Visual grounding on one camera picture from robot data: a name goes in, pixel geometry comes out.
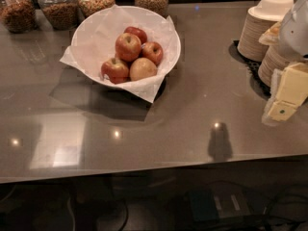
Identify dark box under table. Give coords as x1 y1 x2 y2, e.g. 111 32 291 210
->
188 188 251 222

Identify back stack paper bowls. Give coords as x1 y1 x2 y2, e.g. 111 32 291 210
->
237 0 294 62

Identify front left red apple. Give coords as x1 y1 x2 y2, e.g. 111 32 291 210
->
101 58 129 84

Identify far left cereal jar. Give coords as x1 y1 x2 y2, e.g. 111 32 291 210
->
0 0 37 33

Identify red apple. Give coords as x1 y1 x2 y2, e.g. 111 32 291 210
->
124 26 147 43
115 33 141 62
141 41 164 65
101 58 129 84

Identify stack paper bowls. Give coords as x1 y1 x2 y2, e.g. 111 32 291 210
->
237 0 294 62
258 45 290 87

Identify white bowl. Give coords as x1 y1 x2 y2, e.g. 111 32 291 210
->
70 5 182 89

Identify black rubber mat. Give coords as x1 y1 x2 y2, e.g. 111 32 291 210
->
233 40 270 99

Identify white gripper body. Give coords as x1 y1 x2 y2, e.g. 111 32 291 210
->
278 0 308 62

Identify right red apple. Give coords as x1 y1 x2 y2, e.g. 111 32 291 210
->
141 41 164 65

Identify back red apple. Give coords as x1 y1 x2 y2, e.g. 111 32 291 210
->
124 26 147 43

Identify top red apple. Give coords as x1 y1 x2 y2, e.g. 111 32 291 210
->
115 33 141 62

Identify yellow front apple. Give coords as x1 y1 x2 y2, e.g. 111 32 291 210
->
130 58 157 81

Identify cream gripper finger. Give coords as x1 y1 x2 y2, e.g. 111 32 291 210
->
259 22 281 45
262 63 308 126

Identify white paper liner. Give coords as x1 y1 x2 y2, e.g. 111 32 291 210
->
59 4 178 104

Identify front stack paper bowls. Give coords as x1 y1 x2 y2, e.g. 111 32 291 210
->
258 45 290 87

